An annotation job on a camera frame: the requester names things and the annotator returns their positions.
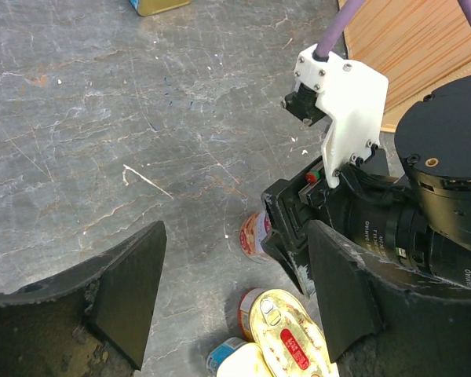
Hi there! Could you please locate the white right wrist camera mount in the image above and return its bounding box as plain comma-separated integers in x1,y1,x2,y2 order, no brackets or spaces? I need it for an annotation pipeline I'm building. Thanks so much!
281,45,389,189

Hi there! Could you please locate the wooden cube cabinet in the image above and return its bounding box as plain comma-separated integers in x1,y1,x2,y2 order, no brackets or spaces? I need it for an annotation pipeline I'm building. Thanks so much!
344,0,471,132

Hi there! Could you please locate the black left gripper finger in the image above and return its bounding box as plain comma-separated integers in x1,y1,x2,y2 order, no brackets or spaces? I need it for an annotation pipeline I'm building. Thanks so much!
0,221,167,376

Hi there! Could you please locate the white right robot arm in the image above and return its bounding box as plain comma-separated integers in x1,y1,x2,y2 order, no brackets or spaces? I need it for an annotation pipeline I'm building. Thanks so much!
261,75,471,376

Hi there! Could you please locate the gold oval fish tin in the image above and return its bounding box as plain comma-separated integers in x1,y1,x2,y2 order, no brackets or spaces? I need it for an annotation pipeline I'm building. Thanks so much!
238,288,339,377

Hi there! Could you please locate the blue rectangular luncheon meat tin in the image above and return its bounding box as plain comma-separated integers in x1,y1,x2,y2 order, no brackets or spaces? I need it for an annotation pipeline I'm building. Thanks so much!
130,0,192,16

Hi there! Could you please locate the gold rectangular meat tin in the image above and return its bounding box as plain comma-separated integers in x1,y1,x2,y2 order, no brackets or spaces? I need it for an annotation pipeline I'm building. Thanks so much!
206,337,273,377

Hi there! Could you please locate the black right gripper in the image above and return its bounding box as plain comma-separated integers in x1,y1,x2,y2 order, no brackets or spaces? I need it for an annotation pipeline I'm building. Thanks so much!
261,159,471,376

